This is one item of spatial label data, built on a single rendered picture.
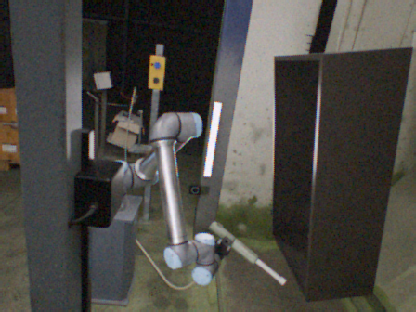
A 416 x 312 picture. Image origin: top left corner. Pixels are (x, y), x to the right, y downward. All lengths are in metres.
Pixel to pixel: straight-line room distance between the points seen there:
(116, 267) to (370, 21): 2.44
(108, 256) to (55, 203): 1.54
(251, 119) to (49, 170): 2.05
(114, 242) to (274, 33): 1.80
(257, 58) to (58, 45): 2.02
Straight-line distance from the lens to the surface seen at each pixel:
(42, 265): 0.41
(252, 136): 2.33
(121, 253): 1.85
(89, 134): 0.37
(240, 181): 2.45
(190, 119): 1.29
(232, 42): 2.24
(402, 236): 2.65
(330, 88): 1.22
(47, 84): 0.32
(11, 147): 4.02
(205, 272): 1.34
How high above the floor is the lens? 1.53
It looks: 18 degrees down
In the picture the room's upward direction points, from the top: 8 degrees clockwise
